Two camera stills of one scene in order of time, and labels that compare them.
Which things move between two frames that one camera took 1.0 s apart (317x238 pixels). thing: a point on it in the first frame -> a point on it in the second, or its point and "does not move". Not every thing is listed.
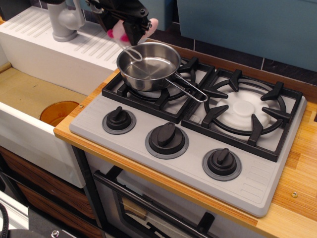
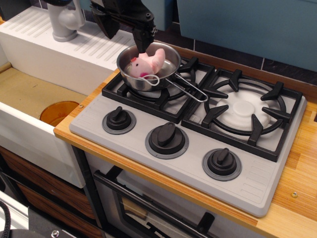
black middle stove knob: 167,142 does not move
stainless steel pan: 146,66 does not move
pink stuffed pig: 119,31 -> 145,65
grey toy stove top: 185,156 does not move
